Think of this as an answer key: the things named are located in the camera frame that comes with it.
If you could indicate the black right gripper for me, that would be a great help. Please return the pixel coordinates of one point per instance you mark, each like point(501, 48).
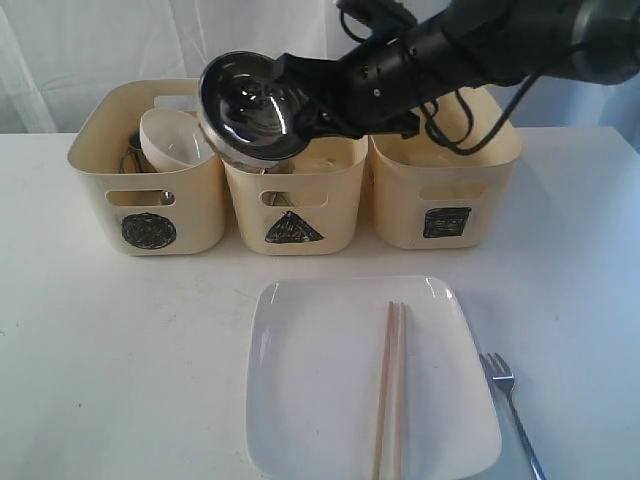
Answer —
point(399, 66)

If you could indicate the stainless steel bowl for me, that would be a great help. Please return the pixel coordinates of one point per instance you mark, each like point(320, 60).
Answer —
point(245, 115)

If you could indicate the small white bowl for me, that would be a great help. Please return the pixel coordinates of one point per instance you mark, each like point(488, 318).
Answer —
point(172, 140)

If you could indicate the steel mug front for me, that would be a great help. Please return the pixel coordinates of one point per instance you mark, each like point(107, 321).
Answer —
point(133, 160)

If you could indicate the steel mug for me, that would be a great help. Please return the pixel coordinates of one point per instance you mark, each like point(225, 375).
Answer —
point(166, 198)
point(133, 160)

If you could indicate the white square plate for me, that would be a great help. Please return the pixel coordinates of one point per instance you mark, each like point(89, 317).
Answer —
point(314, 371)

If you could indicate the steel fork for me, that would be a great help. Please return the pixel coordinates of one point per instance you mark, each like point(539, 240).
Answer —
point(502, 377)

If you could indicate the wooden chopstick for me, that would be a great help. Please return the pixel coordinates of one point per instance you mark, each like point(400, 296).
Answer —
point(399, 393)
point(382, 396)

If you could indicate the steel spoon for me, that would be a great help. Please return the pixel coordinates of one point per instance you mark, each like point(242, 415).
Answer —
point(270, 197)

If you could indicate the steel table knife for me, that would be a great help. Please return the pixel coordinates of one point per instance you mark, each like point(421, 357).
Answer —
point(281, 198)

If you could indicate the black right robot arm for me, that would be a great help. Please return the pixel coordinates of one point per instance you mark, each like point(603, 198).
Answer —
point(521, 41)

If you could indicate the cream bin triangle mark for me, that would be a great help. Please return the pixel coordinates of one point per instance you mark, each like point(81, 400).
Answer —
point(324, 189)

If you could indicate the cream bin square mark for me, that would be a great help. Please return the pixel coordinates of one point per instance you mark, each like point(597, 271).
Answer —
point(427, 197)

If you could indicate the cream bin circle mark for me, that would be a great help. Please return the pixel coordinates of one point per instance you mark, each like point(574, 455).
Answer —
point(127, 205)

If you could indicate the white backdrop curtain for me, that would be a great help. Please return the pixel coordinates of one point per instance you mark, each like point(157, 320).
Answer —
point(59, 58)

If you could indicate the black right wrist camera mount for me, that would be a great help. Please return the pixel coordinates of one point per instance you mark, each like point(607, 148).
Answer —
point(382, 17)

